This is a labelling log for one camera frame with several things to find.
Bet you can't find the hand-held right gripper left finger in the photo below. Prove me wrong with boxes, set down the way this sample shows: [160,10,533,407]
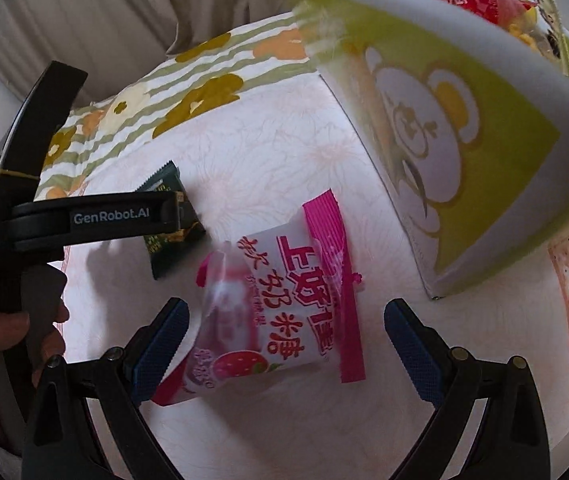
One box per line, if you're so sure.
[20,297,190,480]

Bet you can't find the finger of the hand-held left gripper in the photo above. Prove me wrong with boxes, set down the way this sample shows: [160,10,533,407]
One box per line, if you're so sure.
[157,190,188,231]

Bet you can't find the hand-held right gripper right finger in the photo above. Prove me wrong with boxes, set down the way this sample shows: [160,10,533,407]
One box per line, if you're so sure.
[383,298,551,480]

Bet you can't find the dark green snack packet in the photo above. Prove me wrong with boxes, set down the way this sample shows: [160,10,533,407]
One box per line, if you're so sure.
[136,160,207,281]

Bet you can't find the pink candy packet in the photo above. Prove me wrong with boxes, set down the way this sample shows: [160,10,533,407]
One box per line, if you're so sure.
[152,189,368,407]

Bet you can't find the green storage box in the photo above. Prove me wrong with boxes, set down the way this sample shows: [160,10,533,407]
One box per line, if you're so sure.
[276,0,569,302]

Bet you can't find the speckled white snack packet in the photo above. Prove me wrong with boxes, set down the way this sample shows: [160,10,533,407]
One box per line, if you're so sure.
[503,0,567,62]

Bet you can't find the green striped floral blanket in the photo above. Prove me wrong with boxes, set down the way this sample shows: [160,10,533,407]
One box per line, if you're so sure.
[34,12,321,202]

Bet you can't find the beige curtain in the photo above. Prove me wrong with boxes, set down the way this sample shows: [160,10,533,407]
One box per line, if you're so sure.
[0,0,306,111]

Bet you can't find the yellow snack packet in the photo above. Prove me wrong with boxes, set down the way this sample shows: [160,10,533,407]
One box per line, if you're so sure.
[507,16,545,52]

